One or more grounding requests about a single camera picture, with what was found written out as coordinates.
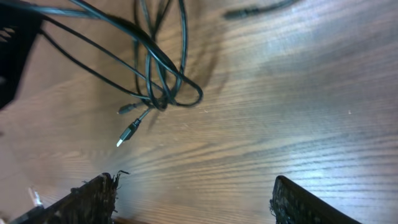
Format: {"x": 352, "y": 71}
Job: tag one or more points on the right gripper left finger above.
{"x": 91, "y": 203}

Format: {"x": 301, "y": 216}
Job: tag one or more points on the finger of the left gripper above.
{"x": 19, "y": 28}

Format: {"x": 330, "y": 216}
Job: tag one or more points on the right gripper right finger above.
{"x": 292, "y": 204}

